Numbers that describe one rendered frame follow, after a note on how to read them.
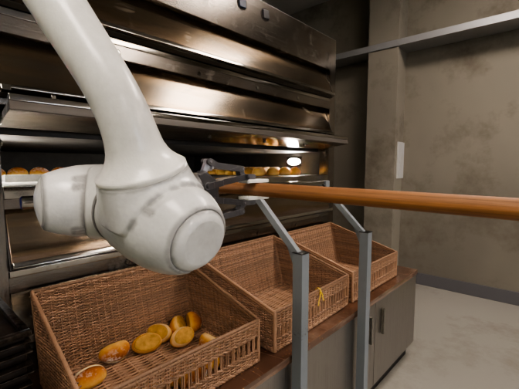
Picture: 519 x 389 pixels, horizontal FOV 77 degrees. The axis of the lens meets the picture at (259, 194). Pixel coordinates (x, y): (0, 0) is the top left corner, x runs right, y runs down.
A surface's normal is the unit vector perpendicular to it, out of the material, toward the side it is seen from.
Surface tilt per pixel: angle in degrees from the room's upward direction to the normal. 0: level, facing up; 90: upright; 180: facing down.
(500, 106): 90
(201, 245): 105
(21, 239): 70
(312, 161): 90
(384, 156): 90
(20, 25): 90
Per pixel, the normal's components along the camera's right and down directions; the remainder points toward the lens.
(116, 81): 0.51, -0.22
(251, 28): 0.73, 0.06
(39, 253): 0.68, -0.29
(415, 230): -0.65, 0.07
